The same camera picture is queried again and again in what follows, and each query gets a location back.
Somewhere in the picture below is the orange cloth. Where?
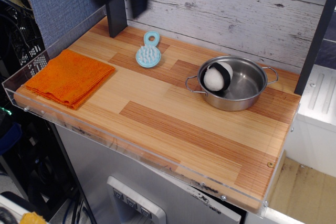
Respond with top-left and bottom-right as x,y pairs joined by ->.
25,49 -> 115,110

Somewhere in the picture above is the small stainless steel pot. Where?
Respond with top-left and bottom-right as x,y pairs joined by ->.
185,56 -> 279,111

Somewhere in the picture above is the light blue scrub brush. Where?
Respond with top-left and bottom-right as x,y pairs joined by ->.
135,31 -> 161,68

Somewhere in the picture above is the white ball with black band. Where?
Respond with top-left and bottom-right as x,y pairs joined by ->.
203,62 -> 233,92

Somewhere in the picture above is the clear acrylic table guard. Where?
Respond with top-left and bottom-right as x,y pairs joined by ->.
3,19 -> 300,216

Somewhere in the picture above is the silver toy dispenser panel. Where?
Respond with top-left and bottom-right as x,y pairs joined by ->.
107,176 -> 167,223

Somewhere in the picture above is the white toy sink unit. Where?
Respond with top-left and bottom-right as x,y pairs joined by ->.
284,65 -> 335,177

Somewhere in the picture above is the dark grey left post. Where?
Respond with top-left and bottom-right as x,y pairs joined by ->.
104,0 -> 128,38

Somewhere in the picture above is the dark grey post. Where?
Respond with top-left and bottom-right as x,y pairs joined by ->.
294,0 -> 335,95
104,0 -> 128,38

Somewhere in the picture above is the dark grey right post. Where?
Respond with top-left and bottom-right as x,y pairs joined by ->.
294,0 -> 335,95

